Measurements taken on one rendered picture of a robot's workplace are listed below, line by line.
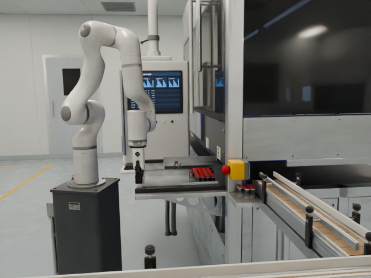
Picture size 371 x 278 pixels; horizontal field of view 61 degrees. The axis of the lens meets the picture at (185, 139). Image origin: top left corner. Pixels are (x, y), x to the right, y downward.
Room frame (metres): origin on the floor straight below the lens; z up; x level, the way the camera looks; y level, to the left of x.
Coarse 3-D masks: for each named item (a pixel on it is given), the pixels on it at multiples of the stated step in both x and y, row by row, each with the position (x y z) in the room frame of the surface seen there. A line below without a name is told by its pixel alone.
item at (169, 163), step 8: (168, 160) 1.96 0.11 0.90; (176, 160) 1.96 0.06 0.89; (184, 160) 1.97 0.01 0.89; (192, 160) 1.97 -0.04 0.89; (200, 160) 1.98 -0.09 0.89; (208, 160) 1.98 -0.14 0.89; (168, 168) 1.70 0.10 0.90; (176, 168) 1.71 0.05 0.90; (184, 168) 1.71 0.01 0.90; (216, 168) 1.73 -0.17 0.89
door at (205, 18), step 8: (208, 8) 1.86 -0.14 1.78; (208, 16) 1.86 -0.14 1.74; (208, 24) 1.86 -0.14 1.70; (208, 32) 1.86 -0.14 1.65; (208, 40) 1.86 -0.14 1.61; (208, 48) 1.86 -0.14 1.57; (208, 56) 1.86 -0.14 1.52; (208, 64) 1.86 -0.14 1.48; (200, 72) 2.17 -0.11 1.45; (208, 72) 1.87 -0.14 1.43; (200, 80) 2.18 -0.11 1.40; (208, 80) 1.87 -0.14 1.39; (200, 88) 2.18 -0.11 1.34; (208, 88) 1.87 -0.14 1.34; (200, 96) 2.18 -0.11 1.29; (208, 96) 1.87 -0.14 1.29; (200, 104) 2.19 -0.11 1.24; (208, 104) 1.87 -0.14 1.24
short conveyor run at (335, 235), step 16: (256, 192) 1.28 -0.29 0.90; (272, 192) 1.16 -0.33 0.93; (288, 192) 1.04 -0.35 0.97; (304, 192) 1.04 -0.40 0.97; (272, 208) 1.10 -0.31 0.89; (288, 208) 0.98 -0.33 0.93; (304, 208) 0.91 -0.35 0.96; (320, 208) 0.98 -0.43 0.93; (288, 224) 0.96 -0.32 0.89; (304, 224) 0.85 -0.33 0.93; (320, 224) 0.86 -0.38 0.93; (336, 224) 0.86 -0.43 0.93; (352, 224) 0.78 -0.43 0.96; (304, 240) 0.85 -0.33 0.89; (320, 240) 0.76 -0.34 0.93; (336, 240) 0.76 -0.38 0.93; (352, 240) 0.68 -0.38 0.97; (320, 256) 0.76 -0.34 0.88; (336, 256) 0.69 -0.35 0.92
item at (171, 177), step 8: (200, 168) 1.64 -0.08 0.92; (144, 176) 1.54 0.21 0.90; (152, 176) 1.61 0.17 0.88; (160, 176) 1.62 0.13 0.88; (168, 176) 1.61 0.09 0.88; (176, 176) 1.61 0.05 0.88; (184, 176) 1.61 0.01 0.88; (144, 184) 1.35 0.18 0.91; (152, 184) 1.36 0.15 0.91; (160, 184) 1.36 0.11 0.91; (168, 184) 1.36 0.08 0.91; (176, 184) 1.37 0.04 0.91; (184, 184) 1.37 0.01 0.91; (192, 184) 1.37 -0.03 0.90; (200, 184) 1.38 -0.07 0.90; (208, 184) 1.38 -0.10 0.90; (216, 184) 1.38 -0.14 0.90
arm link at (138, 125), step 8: (128, 112) 1.38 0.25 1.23; (136, 112) 1.37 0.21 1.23; (144, 112) 1.39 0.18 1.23; (128, 120) 1.39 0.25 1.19; (136, 120) 1.37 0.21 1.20; (144, 120) 1.39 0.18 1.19; (128, 128) 1.39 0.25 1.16; (136, 128) 1.37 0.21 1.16; (144, 128) 1.39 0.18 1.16; (128, 136) 1.39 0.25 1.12; (136, 136) 1.37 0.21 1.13; (144, 136) 1.39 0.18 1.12
